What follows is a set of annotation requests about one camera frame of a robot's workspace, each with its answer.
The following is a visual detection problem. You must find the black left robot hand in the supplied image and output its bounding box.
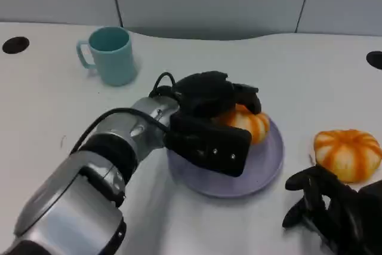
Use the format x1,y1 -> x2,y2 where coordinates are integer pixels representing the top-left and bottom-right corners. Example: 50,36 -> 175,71
172,70 -> 263,119

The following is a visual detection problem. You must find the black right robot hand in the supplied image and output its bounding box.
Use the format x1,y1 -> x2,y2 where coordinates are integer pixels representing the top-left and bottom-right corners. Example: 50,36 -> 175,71
282,165 -> 382,255

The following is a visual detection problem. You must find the orange white toy bread roll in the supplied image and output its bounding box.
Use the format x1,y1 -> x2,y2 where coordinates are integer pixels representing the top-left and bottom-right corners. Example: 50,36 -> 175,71
220,104 -> 271,146
313,128 -> 382,183

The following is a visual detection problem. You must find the lilac plate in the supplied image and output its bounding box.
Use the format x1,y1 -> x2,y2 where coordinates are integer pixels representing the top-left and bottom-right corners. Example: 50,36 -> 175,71
166,111 -> 285,198

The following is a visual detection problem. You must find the pale green mug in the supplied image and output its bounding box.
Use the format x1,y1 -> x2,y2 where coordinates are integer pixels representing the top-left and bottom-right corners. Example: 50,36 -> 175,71
76,26 -> 138,87

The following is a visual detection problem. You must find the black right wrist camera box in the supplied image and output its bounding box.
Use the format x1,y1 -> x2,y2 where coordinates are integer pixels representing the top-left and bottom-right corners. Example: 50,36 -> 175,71
357,179 -> 382,208

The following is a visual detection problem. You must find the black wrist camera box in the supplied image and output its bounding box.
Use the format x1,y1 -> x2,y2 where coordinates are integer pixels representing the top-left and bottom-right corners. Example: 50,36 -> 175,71
164,113 -> 253,178
357,179 -> 382,208

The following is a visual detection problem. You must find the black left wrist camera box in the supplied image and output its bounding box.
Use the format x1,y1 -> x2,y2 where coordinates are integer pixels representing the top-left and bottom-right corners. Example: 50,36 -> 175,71
164,113 -> 253,178

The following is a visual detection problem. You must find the black left wrist cable loop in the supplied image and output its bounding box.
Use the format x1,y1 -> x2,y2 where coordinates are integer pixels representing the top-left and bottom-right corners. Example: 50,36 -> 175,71
148,71 -> 181,102

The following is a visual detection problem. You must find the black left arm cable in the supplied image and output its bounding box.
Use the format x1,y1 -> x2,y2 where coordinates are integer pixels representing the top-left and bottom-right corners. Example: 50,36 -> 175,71
69,107 -> 170,156

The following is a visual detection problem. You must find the black table cable grommet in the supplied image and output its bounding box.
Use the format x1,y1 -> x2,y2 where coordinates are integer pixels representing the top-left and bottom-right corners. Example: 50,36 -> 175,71
365,51 -> 382,70
2,36 -> 30,54

